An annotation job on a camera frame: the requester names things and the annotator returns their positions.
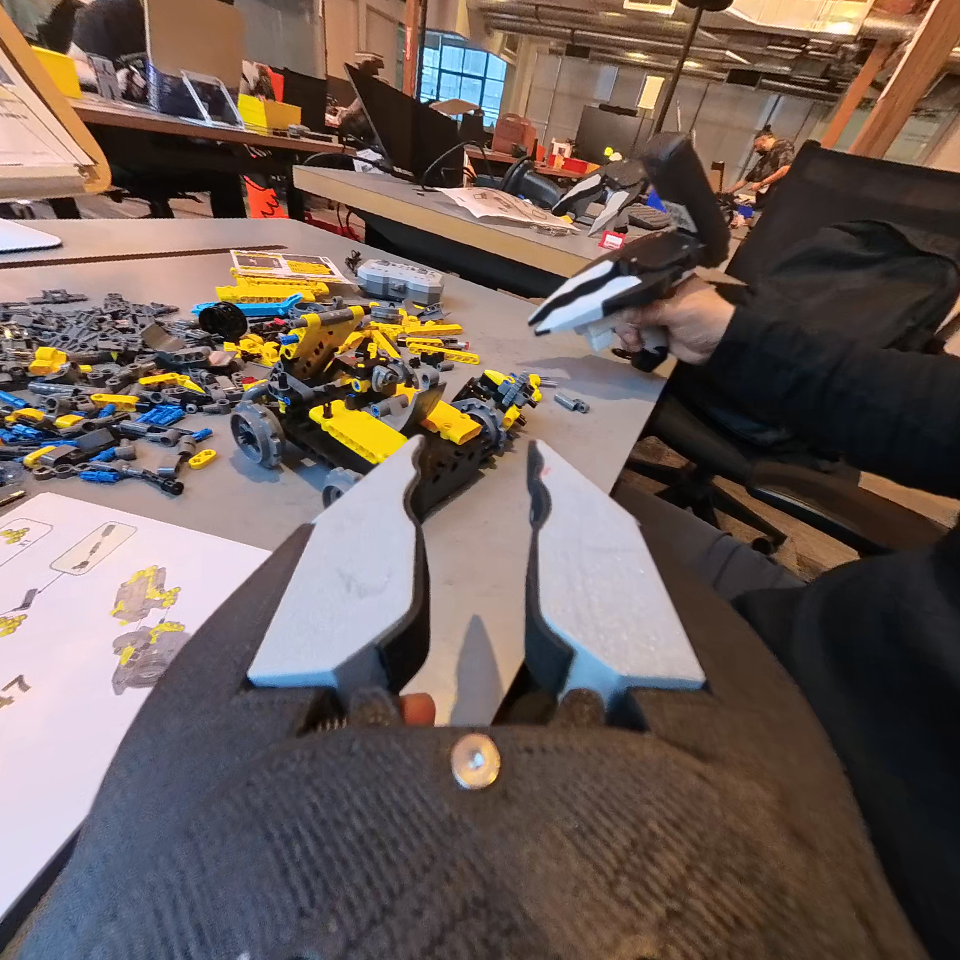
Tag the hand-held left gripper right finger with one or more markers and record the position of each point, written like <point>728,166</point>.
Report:
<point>615,600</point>

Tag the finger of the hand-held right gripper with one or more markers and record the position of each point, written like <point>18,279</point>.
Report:
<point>593,293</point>
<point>638,305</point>

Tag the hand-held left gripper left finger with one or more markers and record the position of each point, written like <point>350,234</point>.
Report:
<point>345,600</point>

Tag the small grey connector piece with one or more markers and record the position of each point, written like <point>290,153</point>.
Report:
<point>570,404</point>

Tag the white instruction booklet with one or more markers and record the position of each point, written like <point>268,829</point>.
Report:
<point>105,675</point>

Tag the pile of toy parts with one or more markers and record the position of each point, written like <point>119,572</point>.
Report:
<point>90,390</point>

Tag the person's right forearm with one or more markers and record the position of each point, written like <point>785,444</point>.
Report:
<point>840,390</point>

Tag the grey desk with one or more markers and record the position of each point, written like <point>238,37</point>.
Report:
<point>570,450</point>

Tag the person's right hand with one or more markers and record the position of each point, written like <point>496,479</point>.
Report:
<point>683,323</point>

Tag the white paper sheet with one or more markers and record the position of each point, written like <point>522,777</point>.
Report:
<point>503,207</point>

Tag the long grey table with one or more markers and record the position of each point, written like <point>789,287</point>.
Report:
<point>450,225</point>

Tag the black office chair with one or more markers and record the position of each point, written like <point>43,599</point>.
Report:
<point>840,255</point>

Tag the yellow black toy vehicle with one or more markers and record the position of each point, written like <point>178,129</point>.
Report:
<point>353,413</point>

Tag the grey toy battery box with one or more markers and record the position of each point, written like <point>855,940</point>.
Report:
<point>401,281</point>

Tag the yellow black sticker sheet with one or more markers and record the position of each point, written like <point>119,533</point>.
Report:
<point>285,266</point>

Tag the blue brick separator tool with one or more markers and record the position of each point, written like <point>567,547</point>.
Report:
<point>248,305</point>

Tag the long wooden table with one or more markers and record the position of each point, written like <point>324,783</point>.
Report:
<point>195,128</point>

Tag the instruction sheet on wooden stand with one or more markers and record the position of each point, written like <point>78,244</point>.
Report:
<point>38,120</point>

